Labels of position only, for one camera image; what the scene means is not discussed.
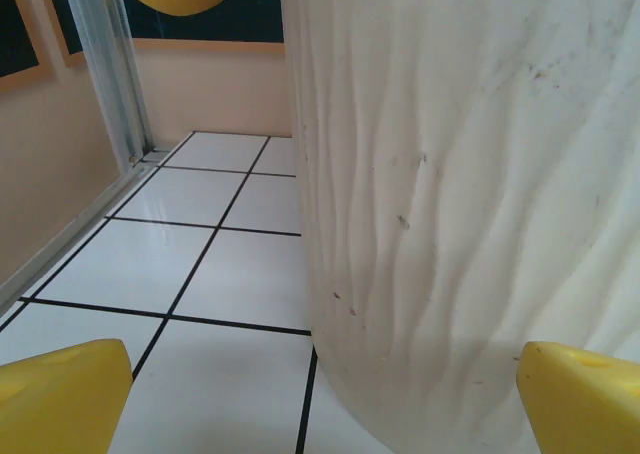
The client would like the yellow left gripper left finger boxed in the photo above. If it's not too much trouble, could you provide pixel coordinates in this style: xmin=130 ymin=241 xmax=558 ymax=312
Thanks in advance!
xmin=0 ymin=338 xmax=134 ymax=454

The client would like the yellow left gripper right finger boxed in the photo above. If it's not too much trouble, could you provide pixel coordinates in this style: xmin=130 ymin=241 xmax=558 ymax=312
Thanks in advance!
xmin=516 ymin=341 xmax=640 ymax=454

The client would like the white ribbed plastic bin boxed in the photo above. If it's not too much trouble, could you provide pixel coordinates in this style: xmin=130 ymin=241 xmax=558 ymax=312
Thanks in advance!
xmin=278 ymin=0 xmax=640 ymax=454

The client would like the aluminium edge rail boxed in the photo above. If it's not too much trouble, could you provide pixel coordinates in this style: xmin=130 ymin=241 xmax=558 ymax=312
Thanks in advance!
xmin=0 ymin=131 xmax=196 ymax=320

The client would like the aluminium frame post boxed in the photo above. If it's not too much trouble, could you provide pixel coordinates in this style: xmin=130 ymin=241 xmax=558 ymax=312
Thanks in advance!
xmin=58 ymin=0 xmax=155 ymax=175

